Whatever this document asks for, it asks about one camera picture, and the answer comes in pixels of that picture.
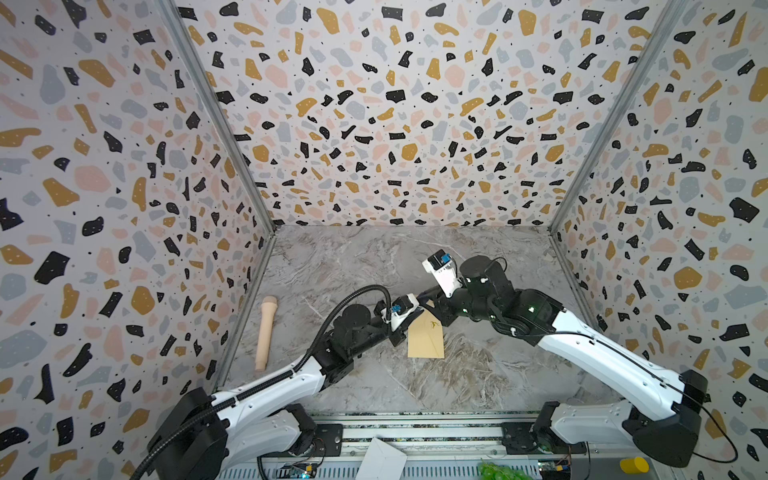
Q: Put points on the white paper sheet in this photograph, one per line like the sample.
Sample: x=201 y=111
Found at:
x=381 y=462

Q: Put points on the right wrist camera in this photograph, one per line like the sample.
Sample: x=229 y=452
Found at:
x=443 y=268

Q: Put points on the yellow round object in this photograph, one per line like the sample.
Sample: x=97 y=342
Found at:
x=634 y=466

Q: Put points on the aluminium corner post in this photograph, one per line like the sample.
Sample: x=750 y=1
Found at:
x=663 y=28
x=187 y=52

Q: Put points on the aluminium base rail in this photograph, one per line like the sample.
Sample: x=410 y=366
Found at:
x=439 y=445

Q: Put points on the wooden roller pin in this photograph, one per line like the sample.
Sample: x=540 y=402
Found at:
x=269 y=307

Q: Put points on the right circuit board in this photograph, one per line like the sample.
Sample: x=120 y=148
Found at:
x=554 y=470

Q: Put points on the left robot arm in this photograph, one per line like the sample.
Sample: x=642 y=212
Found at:
x=205 y=433

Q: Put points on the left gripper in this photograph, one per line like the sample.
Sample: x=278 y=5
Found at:
x=397 y=335

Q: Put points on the right aluminium corner post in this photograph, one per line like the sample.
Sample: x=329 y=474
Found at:
x=663 y=28

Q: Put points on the green plastic object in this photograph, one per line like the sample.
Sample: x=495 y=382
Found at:
x=492 y=471

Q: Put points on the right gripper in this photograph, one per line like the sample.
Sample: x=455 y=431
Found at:
x=447 y=306

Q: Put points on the left aluminium corner post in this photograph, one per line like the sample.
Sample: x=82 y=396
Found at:
x=187 y=52

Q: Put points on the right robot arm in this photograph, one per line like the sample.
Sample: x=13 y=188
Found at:
x=659 y=412

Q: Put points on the small circuit board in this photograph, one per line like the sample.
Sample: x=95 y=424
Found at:
x=300 y=470

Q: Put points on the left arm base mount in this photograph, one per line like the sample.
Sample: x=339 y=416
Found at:
x=324 y=440

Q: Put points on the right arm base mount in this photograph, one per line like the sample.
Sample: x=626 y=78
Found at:
x=527 y=438

